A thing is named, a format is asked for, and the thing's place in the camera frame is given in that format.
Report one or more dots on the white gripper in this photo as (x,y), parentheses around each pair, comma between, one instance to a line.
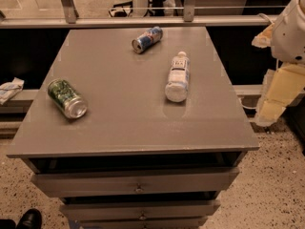
(290,35)

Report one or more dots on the top grey drawer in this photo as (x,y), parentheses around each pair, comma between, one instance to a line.
(135,182)

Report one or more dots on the bottom grey drawer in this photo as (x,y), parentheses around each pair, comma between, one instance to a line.
(186,223)

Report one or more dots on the black office chair base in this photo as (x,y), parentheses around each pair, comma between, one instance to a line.
(132,8)

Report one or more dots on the grey metal railing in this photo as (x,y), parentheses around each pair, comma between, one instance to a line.
(40,14)

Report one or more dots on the white crumpled packet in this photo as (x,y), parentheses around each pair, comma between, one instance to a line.
(10,89)

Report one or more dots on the grey drawer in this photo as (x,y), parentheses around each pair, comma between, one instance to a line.
(135,182)
(186,223)
(141,210)

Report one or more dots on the middle grey drawer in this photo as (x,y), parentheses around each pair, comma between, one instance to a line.
(141,210)

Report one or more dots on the grey drawer cabinet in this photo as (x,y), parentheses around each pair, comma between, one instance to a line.
(131,125)

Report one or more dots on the green soda can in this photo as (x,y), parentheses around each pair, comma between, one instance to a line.
(69,101)

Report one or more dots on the black shoe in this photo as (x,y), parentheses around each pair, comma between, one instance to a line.
(32,219)

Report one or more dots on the red bull can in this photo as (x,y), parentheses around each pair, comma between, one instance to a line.
(147,39)

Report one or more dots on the white plastic bottle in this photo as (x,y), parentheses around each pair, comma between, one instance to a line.
(177,85)

